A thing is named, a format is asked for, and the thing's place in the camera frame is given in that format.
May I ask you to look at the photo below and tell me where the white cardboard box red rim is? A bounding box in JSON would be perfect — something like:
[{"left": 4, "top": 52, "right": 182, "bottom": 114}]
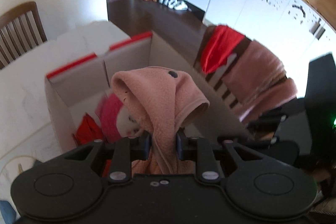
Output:
[{"left": 45, "top": 31, "right": 252, "bottom": 159}]

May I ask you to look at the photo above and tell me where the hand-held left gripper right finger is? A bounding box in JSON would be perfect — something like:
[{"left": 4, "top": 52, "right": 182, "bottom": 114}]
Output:
[{"left": 175, "top": 132, "right": 266, "bottom": 184}]

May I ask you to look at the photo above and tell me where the blue packet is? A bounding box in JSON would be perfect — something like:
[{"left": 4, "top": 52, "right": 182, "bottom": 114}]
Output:
[{"left": 0, "top": 200, "right": 14, "bottom": 224}]

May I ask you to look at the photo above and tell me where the pink fleece cloth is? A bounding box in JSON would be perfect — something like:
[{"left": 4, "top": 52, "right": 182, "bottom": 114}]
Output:
[{"left": 110, "top": 65, "right": 211, "bottom": 175}]

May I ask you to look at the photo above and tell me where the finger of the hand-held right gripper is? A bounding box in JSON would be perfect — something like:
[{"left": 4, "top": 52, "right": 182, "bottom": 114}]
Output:
[{"left": 247, "top": 99, "right": 306, "bottom": 133}]

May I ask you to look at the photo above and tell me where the wooden chair draped with cloths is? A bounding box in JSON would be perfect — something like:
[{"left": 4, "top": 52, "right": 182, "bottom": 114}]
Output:
[{"left": 193, "top": 27, "right": 263, "bottom": 109}]

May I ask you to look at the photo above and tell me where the red garment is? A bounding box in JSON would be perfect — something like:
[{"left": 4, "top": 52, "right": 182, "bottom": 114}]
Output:
[{"left": 199, "top": 25, "right": 246, "bottom": 75}]

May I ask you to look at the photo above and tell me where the wooden slatted chair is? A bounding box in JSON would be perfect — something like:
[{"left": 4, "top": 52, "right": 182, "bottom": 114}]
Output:
[{"left": 0, "top": 1, "right": 48, "bottom": 70}]

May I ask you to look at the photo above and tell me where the pink plush toy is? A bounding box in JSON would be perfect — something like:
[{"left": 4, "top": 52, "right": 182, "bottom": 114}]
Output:
[{"left": 98, "top": 94, "right": 147, "bottom": 143}]

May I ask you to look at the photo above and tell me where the red cloth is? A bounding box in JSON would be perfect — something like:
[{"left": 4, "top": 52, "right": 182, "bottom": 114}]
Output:
[{"left": 72, "top": 112, "right": 113, "bottom": 177}]

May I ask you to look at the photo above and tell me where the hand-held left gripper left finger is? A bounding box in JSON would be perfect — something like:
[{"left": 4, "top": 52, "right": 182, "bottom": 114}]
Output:
[{"left": 63, "top": 132, "right": 152, "bottom": 184}]

